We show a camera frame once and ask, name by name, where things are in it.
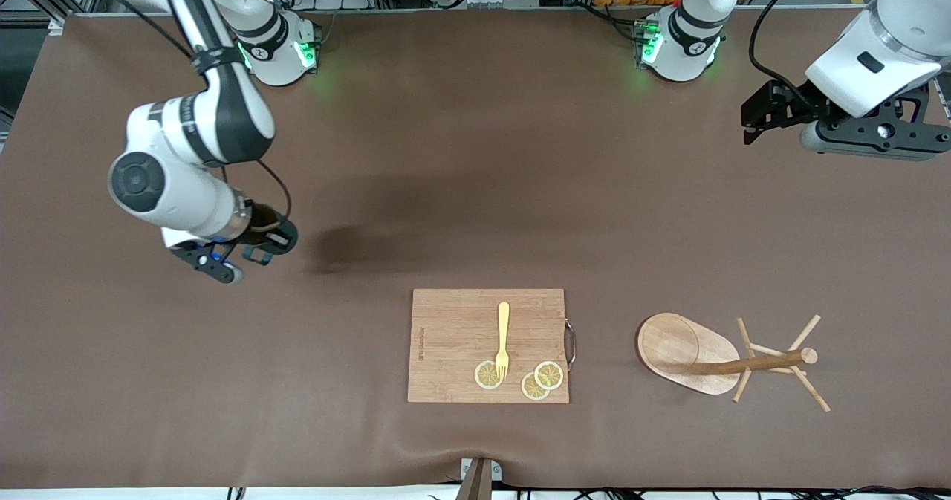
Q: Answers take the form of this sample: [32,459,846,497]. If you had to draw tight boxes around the dark green mug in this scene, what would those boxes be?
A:
[244,201,298,257]

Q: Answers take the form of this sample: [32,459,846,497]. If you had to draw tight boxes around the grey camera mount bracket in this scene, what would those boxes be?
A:
[455,458,503,500]

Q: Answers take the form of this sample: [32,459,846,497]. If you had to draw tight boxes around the wooden mug tree rack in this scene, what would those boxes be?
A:
[636,314,831,413]

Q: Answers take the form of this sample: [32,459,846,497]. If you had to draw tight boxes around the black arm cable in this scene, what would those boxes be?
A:
[748,0,833,108]
[74,0,293,226]

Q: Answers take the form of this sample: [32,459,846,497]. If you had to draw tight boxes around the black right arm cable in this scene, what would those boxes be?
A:
[74,0,293,226]

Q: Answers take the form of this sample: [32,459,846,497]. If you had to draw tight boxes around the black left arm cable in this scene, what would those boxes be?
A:
[748,0,833,108]

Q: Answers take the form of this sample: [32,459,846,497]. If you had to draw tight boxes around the yellow plastic fork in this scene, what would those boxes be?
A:
[495,302,511,382]

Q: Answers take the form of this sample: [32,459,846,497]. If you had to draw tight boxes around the bamboo cutting board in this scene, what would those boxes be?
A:
[407,288,577,404]

